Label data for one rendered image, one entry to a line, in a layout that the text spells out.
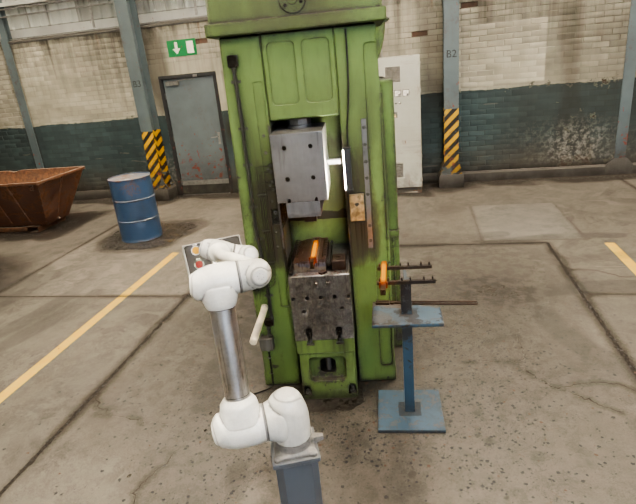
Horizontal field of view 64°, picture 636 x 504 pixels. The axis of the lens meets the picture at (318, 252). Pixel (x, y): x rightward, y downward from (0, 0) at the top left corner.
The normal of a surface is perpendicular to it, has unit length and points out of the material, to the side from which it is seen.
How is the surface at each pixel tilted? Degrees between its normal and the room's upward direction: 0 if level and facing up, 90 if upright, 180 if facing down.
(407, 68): 90
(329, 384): 90
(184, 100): 90
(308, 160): 90
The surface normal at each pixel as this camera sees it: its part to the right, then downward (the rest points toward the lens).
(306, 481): 0.17, 0.33
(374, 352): -0.06, 0.36
